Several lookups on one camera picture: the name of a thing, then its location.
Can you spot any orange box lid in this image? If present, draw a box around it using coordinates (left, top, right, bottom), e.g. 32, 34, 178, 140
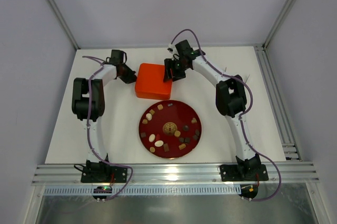
135, 63, 173, 93

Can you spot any orange compartment chocolate box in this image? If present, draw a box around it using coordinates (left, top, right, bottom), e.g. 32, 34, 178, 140
136, 92, 171, 100

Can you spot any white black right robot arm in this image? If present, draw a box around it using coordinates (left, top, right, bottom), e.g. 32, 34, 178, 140
164, 40, 265, 181

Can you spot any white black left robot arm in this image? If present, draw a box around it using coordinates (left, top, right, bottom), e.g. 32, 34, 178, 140
71, 49, 137, 184

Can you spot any cream round chocolate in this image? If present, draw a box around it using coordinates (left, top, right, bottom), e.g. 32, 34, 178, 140
146, 113, 152, 120

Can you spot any tan scalloped round chocolate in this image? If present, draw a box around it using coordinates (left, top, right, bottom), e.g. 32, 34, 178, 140
174, 130, 181, 137

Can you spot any white oval chocolate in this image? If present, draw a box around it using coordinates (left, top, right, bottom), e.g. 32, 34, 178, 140
154, 140, 164, 147

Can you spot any tan bar chocolate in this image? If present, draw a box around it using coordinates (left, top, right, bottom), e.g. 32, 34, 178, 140
179, 144, 186, 150

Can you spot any brown rectangular chocolate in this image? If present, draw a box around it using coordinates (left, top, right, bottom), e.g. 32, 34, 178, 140
163, 144, 169, 152

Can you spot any round red plate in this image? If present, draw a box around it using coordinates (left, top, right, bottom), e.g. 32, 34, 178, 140
138, 100, 202, 159

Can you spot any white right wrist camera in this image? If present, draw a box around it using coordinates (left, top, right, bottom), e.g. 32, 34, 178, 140
167, 44, 179, 58

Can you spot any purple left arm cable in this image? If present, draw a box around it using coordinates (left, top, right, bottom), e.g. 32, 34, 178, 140
83, 55, 134, 200

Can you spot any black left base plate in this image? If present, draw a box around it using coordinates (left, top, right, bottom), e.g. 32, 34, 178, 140
81, 166, 127, 184

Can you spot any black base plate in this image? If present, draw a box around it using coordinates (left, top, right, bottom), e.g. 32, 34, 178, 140
81, 166, 127, 184
220, 164, 269, 182

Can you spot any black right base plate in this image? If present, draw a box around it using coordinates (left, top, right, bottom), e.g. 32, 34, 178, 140
220, 164, 269, 182

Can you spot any aluminium mounting rail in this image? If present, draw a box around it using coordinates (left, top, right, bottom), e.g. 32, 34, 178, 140
32, 161, 319, 186

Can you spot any grey perforated cable tray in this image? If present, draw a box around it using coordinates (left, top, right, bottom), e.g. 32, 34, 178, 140
44, 184, 241, 196

